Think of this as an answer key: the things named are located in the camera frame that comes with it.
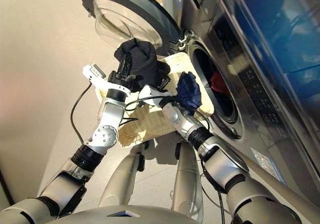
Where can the black cloth garment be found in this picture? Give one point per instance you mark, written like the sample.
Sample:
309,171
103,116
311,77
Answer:
142,58

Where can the navy blue cloth garment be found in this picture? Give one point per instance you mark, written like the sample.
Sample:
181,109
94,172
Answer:
188,91

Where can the orange cloth garment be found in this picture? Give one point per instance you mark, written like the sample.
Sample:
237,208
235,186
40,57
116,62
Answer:
218,83

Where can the pale woven laundry basket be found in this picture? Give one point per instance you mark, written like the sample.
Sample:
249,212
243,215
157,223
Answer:
150,123

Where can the round washing machine door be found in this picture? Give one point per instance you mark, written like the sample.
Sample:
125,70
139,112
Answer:
130,21

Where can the grey washing machine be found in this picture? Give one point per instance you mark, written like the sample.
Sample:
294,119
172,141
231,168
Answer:
250,138

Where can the metal door hinge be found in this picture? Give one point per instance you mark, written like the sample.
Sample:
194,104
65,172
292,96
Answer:
183,41

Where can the silver robot leg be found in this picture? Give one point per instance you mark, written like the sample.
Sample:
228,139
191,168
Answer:
122,174
186,179

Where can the blue energy label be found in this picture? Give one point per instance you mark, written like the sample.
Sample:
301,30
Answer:
268,165

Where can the grey robot torso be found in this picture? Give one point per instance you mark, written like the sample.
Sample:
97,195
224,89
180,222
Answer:
125,217

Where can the dark grey stacked dryer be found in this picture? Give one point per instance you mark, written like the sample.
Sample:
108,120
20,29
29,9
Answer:
287,21

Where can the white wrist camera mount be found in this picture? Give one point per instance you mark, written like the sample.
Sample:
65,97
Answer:
146,92
100,80

